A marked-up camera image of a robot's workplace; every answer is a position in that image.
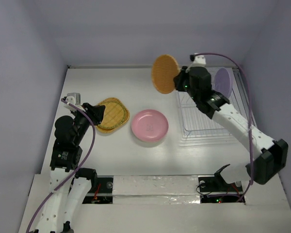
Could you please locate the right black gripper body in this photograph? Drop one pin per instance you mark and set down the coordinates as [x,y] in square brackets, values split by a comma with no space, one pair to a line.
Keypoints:
[182,80]

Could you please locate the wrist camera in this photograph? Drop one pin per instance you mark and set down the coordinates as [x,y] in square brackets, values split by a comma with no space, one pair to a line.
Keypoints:
[197,60]
[72,98]

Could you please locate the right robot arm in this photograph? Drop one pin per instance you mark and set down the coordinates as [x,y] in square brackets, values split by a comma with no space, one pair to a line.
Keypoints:
[266,155]

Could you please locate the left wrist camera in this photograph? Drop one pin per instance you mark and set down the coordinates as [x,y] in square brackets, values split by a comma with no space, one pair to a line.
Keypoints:
[72,98]

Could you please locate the green-rimmed woven plate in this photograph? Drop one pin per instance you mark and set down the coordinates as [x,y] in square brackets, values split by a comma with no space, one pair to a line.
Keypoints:
[114,115]

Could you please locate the pink round plate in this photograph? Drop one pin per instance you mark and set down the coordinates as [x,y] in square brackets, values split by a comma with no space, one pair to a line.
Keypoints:
[150,123]

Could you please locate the square woven bamboo plate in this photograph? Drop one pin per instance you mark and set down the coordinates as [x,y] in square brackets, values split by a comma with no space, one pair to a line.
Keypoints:
[126,120]

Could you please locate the foil-wrapped front bar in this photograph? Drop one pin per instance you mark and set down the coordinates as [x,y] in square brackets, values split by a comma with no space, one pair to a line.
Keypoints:
[155,190]

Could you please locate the orange woven round plate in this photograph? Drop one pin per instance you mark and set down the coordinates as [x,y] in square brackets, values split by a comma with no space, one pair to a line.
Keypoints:
[164,70]

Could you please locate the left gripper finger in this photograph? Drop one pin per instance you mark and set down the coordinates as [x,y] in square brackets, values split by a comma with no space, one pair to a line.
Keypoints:
[88,107]
[98,113]

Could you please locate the purple round plate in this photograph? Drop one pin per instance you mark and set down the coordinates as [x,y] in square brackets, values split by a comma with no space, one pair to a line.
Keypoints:
[223,82]

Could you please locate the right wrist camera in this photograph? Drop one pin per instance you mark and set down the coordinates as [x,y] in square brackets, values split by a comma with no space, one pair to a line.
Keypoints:
[197,60]

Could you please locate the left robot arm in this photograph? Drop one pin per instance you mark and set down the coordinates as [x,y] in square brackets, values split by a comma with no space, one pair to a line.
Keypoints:
[69,181]

